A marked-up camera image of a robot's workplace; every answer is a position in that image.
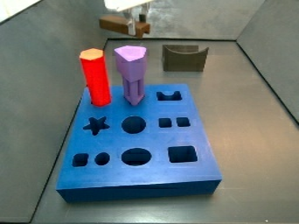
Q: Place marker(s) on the purple pentagon peg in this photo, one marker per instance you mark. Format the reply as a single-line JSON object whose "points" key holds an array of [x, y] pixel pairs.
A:
{"points": [[130, 64]]}

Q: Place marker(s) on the blue shape-sorter block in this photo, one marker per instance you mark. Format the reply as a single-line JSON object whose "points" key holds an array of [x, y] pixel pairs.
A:
{"points": [[140, 151]]}

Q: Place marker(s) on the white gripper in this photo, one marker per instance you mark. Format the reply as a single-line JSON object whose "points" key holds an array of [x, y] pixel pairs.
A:
{"points": [[125, 5]]}

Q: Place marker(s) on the dark grey curved fixture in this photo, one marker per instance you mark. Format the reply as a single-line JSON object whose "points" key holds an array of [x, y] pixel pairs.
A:
{"points": [[184, 58]]}

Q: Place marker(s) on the red hexagon peg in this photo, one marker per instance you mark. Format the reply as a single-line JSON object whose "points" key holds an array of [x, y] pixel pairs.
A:
{"points": [[92, 61]]}

